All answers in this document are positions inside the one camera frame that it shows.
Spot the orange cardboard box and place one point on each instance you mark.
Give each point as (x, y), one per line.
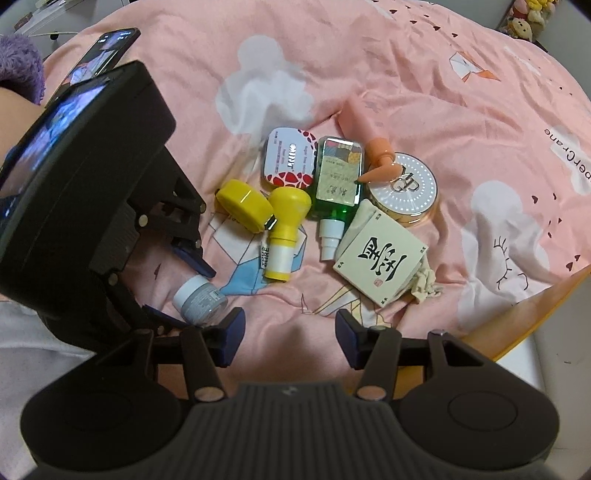
(508, 324)

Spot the small lip balm tube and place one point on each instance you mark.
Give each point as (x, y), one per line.
(264, 254)

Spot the orange handheld fan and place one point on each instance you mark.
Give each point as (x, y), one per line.
(364, 124)

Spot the small jar with white lid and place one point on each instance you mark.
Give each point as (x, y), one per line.
(199, 298)

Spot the yellow capped bottle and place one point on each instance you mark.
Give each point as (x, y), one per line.
(281, 240)

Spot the purple fuzzy sleeve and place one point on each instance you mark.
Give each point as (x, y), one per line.
(18, 62)

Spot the pink printed blanket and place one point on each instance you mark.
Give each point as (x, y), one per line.
(415, 74)

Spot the red patterned white tin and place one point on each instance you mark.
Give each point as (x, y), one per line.
(286, 156)

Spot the cream card box black character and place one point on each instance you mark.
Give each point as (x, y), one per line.
(378, 254)

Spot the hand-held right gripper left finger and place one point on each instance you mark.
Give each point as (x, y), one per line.
(234, 333)

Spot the yellow round case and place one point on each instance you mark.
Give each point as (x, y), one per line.
(242, 201)

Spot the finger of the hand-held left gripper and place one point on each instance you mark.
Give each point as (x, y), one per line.
(196, 261)
(159, 316)

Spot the round white gold compact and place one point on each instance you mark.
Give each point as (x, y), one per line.
(411, 196)

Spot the black smartphone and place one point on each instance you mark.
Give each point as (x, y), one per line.
(111, 46)

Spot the white bedside furniture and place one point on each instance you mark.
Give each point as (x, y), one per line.
(32, 18)

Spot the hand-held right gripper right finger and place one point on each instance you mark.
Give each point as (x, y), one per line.
(346, 334)

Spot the person's left forearm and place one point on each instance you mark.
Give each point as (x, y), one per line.
(13, 117)

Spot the green glass spray bottle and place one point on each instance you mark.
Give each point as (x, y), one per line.
(335, 184)

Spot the pile of plush toys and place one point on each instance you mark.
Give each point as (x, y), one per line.
(528, 21)

